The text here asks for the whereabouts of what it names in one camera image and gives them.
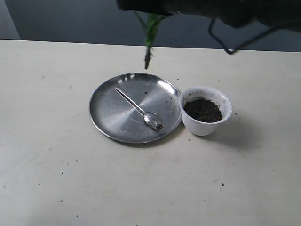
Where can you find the round stainless steel plate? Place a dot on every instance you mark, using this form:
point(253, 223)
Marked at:
point(116, 118)

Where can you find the dark soil in pot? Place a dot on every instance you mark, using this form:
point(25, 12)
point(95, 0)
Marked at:
point(203, 110)

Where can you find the white scalloped plastic pot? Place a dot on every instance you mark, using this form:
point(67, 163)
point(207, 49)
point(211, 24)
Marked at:
point(199, 128)

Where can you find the artificial red anthurium plant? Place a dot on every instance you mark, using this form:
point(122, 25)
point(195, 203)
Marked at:
point(150, 29)

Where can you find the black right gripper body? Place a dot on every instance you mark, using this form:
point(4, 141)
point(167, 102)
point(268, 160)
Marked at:
point(145, 6)

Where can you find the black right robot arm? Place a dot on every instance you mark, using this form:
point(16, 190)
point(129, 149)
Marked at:
point(235, 13)

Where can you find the small metal spoon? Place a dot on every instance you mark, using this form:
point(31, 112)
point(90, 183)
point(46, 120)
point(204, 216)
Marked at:
point(150, 118)

